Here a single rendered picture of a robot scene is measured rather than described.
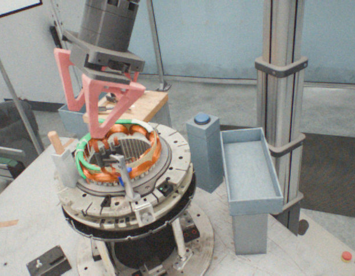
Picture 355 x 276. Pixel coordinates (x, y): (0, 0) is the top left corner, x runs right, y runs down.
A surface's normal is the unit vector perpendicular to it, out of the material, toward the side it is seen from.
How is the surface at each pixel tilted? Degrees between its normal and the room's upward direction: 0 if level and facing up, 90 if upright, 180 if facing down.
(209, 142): 90
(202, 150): 90
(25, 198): 0
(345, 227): 0
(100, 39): 74
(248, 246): 90
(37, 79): 90
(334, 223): 0
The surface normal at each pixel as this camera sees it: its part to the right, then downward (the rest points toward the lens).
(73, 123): -0.44, 0.58
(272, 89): -0.84, 0.40
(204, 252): -0.14, -0.80
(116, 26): 0.41, 0.43
